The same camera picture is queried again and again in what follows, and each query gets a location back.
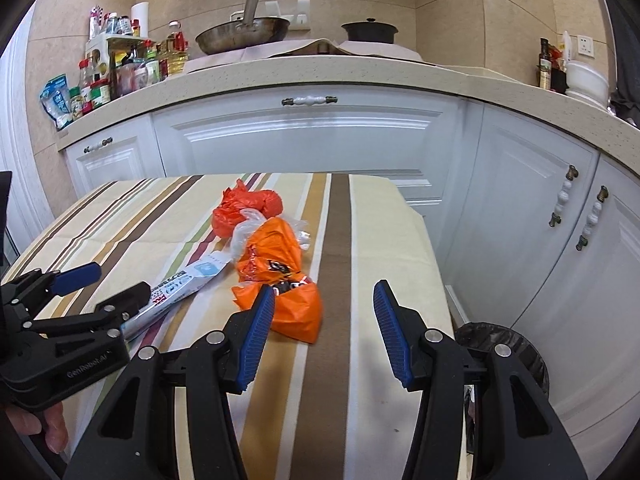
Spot small red-orange plastic bag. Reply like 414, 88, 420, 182
212, 179, 283, 238

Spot large orange plastic bag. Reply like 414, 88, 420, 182
232, 217, 323, 344

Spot black lined trash bin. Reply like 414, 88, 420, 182
453, 320, 551, 401

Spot person's left hand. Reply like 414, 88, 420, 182
4, 403, 68, 454

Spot blue white snack pouch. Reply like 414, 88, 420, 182
39, 74, 73, 131

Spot white condiment rack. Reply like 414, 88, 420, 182
86, 32, 150, 110

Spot yellow cooking oil bottle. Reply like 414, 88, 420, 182
158, 21, 189, 80

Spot white paper towel roll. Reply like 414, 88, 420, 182
130, 1, 149, 37

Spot steel wok pan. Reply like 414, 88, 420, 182
195, 0, 290, 55

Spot pink stove cover cloth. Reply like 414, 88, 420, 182
183, 38, 424, 74

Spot dark grey cloth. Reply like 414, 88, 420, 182
605, 0, 640, 128

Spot white ceramic bowl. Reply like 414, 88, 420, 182
566, 61, 610, 108

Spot dark sauce bottle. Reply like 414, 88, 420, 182
538, 38, 552, 90

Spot black cooking pot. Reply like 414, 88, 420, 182
342, 18, 398, 44

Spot drawer handle left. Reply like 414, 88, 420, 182
82, 136, 114, 154

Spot drawer handle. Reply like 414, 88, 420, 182
281, 96, 338, 106
82, 136, 114, 154

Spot cabinet door handle right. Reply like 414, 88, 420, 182
576, 185, 608, 252

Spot cabinet door handle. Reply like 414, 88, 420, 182
576, 185, 608, 252
549, 165, 579, 228

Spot cabinet door handle left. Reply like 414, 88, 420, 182
549, 165, 579, 228

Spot drawer handle centre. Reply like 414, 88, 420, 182
281, 96, 338, 106

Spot white wall hook strip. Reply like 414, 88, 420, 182
230, 0, 311, 32

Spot white wall socket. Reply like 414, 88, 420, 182
577, 35, 594, 58

